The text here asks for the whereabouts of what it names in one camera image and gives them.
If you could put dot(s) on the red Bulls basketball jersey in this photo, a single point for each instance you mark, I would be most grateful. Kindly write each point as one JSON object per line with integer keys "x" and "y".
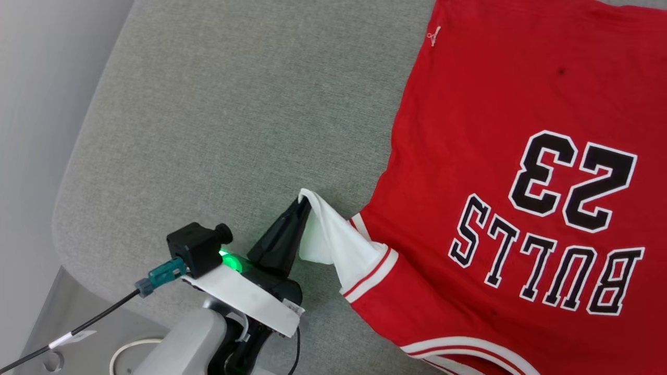
{"x": 469, "y": 104}

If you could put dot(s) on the left gripper with band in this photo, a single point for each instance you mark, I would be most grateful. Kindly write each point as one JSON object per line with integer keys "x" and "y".
{"x": 250, "y": 299}

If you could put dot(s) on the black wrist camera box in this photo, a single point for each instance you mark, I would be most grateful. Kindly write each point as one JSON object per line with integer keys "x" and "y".
{"x": 193, "y": 247}

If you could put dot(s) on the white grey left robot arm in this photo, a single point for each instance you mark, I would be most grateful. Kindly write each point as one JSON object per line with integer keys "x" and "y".
{"x": 187, "y": 338}

